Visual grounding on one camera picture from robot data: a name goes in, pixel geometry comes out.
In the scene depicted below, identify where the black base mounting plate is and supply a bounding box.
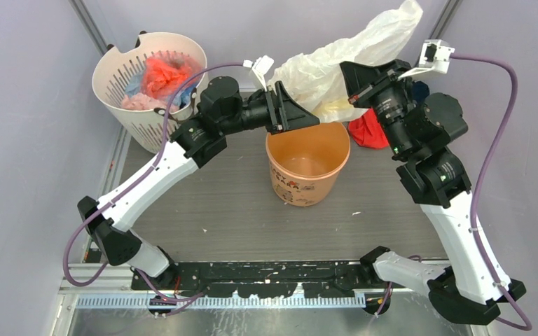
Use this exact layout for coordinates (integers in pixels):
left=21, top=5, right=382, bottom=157
left=156, top=260, right=387, bottom=299

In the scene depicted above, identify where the white slotted laundry basket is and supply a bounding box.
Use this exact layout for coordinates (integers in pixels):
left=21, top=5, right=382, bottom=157
left=92, top=32, right=207, bottom=153

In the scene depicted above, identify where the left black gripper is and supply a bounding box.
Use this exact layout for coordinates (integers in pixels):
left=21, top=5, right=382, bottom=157
left=220, top=81, right=319, bottom=137

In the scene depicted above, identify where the orange plastic trash bin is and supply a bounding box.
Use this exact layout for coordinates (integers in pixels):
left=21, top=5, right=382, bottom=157
left=265, top=122, right=351, bottom=207

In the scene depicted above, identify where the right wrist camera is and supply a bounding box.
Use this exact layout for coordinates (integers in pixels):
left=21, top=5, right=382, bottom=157
left=399, top=39, right=455, bottom=81

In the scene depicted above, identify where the aluminium rail frame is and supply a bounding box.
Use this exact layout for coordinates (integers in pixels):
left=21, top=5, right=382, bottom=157
left=60, top=260, right=387, bottom=316

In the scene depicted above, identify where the blue plastic trash bag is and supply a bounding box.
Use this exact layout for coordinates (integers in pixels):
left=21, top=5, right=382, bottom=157
left=124, top=72, right=195, bottom=112

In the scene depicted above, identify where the red cloth garment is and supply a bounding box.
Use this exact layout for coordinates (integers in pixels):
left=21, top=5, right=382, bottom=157
left=347, top=108, right=389, bottom=150

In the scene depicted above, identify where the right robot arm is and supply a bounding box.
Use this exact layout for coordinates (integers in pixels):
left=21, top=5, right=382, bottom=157
left=340, top=59, right=526, bottom=326

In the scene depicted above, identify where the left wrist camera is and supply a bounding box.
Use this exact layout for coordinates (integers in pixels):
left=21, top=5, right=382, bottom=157
left=249, top=55, right=274, bottom=92

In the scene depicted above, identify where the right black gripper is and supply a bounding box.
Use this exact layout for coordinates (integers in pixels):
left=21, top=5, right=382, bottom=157
left=340, top=58, right=418, bottom=158

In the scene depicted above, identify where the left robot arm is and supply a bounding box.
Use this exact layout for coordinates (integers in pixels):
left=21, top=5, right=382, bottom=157
left=78, top=76, right=320, bottom=289

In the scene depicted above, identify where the pink plastic trash bag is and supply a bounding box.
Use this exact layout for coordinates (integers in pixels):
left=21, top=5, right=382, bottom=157
left=120, top=93, right=168, bottom=111

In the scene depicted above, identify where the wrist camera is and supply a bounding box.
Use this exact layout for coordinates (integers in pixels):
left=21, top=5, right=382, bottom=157
left=399, top=39, right=455, bottom=81
left=249, top=55, right=274, bottom=92

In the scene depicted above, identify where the navy blue cloth garment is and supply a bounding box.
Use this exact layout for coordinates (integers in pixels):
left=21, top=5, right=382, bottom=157
left=412, top=80, right=431, bottom=104

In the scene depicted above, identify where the red plastic trash bag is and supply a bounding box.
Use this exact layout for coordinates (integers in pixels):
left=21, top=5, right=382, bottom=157
left=141, top=50, right=202, bottom=100

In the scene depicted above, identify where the pale yellow trash bag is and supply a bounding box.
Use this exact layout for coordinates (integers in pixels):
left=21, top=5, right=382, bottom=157
left=267, top=0, right=424, bottom=125

